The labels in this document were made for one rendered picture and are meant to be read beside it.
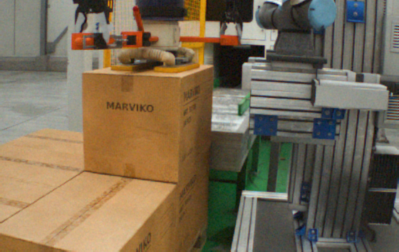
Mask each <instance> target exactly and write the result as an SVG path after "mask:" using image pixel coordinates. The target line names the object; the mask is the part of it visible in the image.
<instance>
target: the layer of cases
mask: <svg viewBox="0 0 399 252"><path fill-rule="evenodd" d="M209 156H210V146H209V147H208V148H207V150H206V151H205V152H204V153H203V155H202V156H200V157H199V159H198V160H197V161H196V162H195V163H194V164H193V166H192V168H191V169H190V171H188V173H187V174H186V175H185V176H184V177H183V179H181V180H180V182H179V183H171V182H160V181H153V180H147V179H136V178H130V177H124V176H118V175H112V174H101V173H95V172H87V171H85V170H84V164H83V133H82V132H74V131H68V130H55V129H48V128H44V129H42V130H39V131H37V132H34V133H30V134H28V135H25V136H23V137H20V138H18V139H15V140H12V141H10V142H7V143H6V144H5V143H3V144H2V145H0V252H187V251H188V250H189V248H190V246H191V245H192V243H193V241H194V239H195V238H196V237H197V233H198V231H199V230H200V228H201V227H202V225H203V223H204V221H205V219H206V218H207V205H208V189H209Z"/></svg>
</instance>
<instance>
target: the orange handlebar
mask: <svg viewBox="0 0 399 252"><path fill-rule="evenodd" d="M114 41H115V39H114V38H109V40H108V42H107V43H106V44H112V43H114ZM154 41H159V38H158V37H157V36H151V38H150V42H154ZM180 41H181V42H199V43H231V42H232V38H211V37H191V36H180ZM92 42H93V41H92V39H90V38H86V43H85V44H86V45H87V46H89V45H91V44H92ZM75 43H76V45H83V38H77V39H76V42H75Z"/></svg>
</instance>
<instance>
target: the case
mask: <svg viewBox="0 0 399 252"><path fill-rule="evenodd" d="M213 78H214V66H213V65H199V67H198V68H193V69H191V70H186V71H183V72H181V73H164V72H157V73H155V69H154V68H152V67H151V68H144V69H140V70H134V71H129V70H111V69H110V68H102V69H97V70H90V71H85V72H82V105H83V164H84V170H85V171H87V172H95V173H101V174H112V175H118V176H124V177H130V178H136V179H147V180H153V181H160V182H171V183H179V182H180V180H181V179H183V177H184V176H185V175H186V174H187V173H188V171H190V169H191V168H192V166H193V164H194V163H195V162H196V161H197V160H198V159H199V158H200V156H202V155H203V153H204V152H205V151H206V150H207V148H208V147H209V146H210V145H211V130H212V96H213Z"/></svg>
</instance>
